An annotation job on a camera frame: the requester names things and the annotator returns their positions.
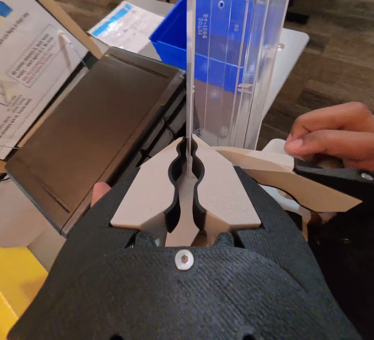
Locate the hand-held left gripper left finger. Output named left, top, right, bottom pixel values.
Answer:
left=110, top=137, right=187, bottom=234

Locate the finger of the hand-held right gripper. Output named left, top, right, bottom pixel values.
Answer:
left=261, top=138, right=311, bottom=223
left=210, top=146, right=363, bottom=212

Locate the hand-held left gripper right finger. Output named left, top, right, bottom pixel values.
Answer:
left=191, top=135, right=261, bottom=239

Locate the black drawer cabinet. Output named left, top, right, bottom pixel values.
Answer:
left=6, top=46, right=187, bottom=235

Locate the clear plastic drawer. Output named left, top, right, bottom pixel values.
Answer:
left=186, top=0, right=297, bottom=181

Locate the grey desk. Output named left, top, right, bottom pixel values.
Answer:
left=0, top=0, right=310, bottom=273

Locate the person's left hand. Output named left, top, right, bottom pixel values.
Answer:
left=91, top=182, right=112, bottom=208

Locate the person's right hand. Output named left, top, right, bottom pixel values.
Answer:
left=284, top=102, right=374, bottom=171

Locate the set of clear cabinet drawers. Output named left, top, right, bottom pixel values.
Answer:
left=142, top=89, right=187, bottom=168

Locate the person's dark top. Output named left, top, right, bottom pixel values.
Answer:
left=308, top=200, right=374, bottom=337

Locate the yellow bin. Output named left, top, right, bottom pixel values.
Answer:
left=0, top=246, right=49, bottom=340

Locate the blue plastic bin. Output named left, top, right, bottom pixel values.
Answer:
left=149, top=0, right=255, bottom=92

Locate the laminated printed sheet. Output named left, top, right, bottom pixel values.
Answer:
left=88, top=2, right=165, bottom=54

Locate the white printed sign board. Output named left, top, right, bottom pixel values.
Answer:
left=0, top=0, right=103, bottom=160

